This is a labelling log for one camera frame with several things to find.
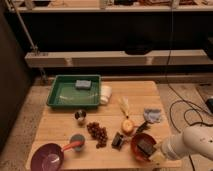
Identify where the black eraser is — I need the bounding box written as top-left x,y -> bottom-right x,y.
137,139 -> 156,156

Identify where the red bowl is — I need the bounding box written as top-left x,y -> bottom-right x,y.
130,133 -> 156,162

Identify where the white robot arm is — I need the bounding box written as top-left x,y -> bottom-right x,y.
149,126 -> 213,164

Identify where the purple bowl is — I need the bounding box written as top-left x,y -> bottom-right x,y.
30,143 -> 64,171

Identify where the black marker tool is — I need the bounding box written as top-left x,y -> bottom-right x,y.
135,121 -> 148,134

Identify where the blue crumpled cloth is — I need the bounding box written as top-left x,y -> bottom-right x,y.
143,108 -> 161,124

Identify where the yellow orange fruit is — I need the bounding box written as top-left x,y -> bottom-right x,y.
121,119 -> 134,135

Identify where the small black block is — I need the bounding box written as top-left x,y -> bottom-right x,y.
111,132 -> 124,150

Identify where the cream feather brush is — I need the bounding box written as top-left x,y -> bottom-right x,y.
119,97 -> 130,118

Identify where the bunch of brown grapes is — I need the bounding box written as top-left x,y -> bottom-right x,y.
87,122 -> 108,148

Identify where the red spoon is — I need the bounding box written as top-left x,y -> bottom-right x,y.
61,141 -> 82,152

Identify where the teal cup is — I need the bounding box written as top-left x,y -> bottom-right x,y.
69,134 -> 85,152

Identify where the white rolled cloth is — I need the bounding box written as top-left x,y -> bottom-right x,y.
100,85 -> 112,105

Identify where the small metal cup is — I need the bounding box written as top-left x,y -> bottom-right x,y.
75,110 -> 86,125

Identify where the blue sponge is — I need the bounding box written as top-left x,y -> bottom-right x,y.
75,80 -> 92,90

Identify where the lower white shelf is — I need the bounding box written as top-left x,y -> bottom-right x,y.
25,50 -> 213,68

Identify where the white shelf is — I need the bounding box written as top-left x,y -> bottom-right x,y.
25,50 -> 213,68
5,0 -> 213,12

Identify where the dark object on shelf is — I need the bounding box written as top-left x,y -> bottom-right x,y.
124,37 -> 154,55

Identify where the green plastic tray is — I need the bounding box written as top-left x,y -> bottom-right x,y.
46,75 -> 101,109

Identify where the metal diagonal pole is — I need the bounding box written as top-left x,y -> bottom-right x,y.
8,0 -> 48,84

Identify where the upper white shelf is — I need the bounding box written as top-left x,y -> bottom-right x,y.
5,0 -> 213,12

